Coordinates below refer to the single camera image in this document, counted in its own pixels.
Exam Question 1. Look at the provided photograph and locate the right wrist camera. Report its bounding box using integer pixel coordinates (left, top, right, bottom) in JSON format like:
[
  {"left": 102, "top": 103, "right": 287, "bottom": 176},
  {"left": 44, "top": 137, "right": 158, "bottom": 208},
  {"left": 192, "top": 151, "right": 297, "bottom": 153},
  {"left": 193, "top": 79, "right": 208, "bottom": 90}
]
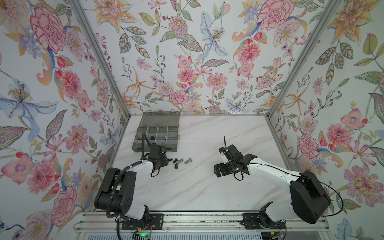
[{"left": 220, "top": 151, "right": 229, "bottom": 164}]

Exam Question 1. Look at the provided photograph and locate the right aluminium corner post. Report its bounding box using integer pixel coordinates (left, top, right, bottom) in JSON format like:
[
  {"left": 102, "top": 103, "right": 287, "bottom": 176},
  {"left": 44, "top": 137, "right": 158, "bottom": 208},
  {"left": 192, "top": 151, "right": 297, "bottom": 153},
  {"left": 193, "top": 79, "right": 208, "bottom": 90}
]
[{"left": 266, "top": 0, "right": 340, "bottom": 120}]

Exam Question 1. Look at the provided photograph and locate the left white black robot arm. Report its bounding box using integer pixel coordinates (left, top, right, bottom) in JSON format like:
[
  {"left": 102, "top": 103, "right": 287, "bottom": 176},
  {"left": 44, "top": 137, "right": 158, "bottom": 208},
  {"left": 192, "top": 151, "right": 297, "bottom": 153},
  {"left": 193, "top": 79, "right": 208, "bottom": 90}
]
[{"left": 94, "top": 144, "right": 169, "bottom": 223}]

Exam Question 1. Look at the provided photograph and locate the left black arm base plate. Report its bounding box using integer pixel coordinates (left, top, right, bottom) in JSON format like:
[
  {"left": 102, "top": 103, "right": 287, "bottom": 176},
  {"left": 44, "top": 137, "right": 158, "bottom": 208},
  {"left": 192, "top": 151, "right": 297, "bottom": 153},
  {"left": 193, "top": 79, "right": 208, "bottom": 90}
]
[{"left": 121, "top": 214, "right": 164, "bottom": 231}]

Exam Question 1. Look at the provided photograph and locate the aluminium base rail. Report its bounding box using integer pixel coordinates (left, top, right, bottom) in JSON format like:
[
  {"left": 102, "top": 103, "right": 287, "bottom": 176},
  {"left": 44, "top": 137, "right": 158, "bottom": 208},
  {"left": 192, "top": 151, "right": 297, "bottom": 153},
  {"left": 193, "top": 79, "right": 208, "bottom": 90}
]
[{"left": 73, "top": 211, "right": 331, "bottom": 233}]

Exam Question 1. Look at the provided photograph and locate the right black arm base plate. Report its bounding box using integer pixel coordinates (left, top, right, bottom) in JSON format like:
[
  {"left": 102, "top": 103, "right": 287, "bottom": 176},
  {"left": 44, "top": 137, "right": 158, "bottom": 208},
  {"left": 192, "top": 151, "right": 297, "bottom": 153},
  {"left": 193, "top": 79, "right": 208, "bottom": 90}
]
[{"left": 242, "top": 213, "right": 286, "bottom": 230}]

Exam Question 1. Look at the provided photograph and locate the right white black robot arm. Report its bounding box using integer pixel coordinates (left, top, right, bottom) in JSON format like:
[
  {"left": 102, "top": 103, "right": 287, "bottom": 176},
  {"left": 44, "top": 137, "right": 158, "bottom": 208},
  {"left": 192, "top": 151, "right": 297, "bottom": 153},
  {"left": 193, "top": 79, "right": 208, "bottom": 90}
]
[{"left": 214, "top": 145, "right": 331, "bottom": 224}]

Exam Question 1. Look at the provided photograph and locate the left aluminium corner post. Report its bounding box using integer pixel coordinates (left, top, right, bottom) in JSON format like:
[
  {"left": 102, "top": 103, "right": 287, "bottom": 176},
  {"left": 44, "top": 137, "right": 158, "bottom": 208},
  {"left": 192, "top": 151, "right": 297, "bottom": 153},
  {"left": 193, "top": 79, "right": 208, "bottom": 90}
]
[{"left": 69, "top": 0, "right": 131, "bottom": 119}]

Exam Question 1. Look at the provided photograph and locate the aluminium corner post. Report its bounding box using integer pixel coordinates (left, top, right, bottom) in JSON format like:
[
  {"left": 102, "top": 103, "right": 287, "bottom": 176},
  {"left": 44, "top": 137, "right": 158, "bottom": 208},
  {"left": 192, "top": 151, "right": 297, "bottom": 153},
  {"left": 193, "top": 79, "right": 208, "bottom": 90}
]
[
  {"left": 69, "top": 0, "right": 131, "bottom": 119},
  {"left": 266, "top": 0, "right": 340, "bottom": 120}
]

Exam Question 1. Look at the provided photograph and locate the grey plastic organizer box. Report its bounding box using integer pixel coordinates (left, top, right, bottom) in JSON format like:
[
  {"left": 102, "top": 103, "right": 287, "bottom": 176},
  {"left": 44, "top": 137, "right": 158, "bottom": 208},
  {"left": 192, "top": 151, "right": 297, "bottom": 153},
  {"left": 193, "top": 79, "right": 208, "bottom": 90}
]
[{"left": 132, "top": 112, "right": 180, "bottom": 153}]

